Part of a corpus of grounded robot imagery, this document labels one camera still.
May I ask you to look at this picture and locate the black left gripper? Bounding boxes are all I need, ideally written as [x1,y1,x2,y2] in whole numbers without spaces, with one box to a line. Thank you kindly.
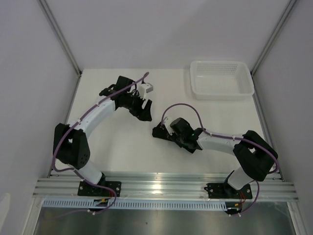
[123,91,152,122]

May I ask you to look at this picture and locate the black t-shirt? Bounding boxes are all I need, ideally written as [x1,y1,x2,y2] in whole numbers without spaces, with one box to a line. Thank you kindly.
[152,123,176,141]

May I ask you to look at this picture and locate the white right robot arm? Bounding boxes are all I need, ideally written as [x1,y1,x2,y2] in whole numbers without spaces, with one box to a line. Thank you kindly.
[163,117,279,198]

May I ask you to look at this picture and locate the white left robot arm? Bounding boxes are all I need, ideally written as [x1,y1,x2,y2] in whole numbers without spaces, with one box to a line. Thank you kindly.
[52,76,153,196]

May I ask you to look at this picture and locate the white perforated plastic basket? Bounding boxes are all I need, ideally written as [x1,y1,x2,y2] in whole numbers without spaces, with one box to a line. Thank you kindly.
[190,61,255,101]

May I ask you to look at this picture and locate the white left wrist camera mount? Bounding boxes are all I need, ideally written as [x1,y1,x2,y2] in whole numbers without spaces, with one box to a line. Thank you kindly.
[137,83,154,96]

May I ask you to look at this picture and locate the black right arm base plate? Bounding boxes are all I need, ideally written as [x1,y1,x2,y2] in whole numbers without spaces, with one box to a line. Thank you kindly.
[204,183,252,199]

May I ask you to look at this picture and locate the grey slotted cable duct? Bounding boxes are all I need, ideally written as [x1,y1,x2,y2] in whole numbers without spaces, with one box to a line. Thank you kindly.
[43,198,227,211]

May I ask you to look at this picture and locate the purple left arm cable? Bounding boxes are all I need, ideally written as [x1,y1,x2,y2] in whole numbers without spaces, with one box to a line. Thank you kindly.
[53,72,150,217]

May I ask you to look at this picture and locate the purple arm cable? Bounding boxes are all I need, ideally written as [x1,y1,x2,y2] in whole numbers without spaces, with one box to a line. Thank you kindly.
[160,103,280,217]
[53,72,150,217]

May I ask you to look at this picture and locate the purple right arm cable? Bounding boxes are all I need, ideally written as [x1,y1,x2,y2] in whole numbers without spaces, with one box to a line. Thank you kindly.
[160,103,280,217]

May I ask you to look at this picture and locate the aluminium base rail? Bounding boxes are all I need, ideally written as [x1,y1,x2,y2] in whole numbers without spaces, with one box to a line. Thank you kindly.
[33,172,299,202]

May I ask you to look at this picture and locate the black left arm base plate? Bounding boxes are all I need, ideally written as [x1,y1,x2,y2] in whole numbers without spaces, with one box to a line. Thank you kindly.
[77,181,122,197]

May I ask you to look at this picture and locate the grey aluminium frame post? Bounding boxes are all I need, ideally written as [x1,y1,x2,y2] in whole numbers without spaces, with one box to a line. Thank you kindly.
[250,0,300,78]

